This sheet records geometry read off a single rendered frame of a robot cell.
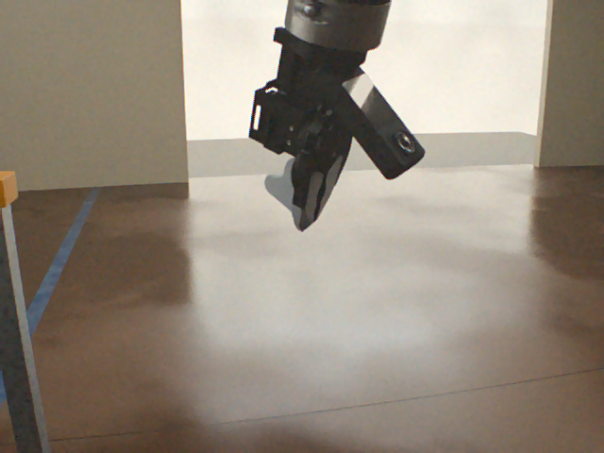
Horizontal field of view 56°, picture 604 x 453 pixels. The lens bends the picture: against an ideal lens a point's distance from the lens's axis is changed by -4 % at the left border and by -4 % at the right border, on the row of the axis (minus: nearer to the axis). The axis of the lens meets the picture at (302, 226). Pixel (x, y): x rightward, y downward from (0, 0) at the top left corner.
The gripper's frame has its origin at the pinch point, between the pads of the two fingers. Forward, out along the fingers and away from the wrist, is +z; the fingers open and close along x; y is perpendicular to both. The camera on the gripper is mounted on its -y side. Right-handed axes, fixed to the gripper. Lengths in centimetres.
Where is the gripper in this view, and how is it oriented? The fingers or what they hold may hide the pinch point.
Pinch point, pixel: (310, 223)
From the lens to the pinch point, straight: 64.3
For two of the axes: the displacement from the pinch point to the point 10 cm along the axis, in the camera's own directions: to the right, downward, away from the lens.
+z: -1.8, 7.9, 5.9
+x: -5.5, 4.2, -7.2
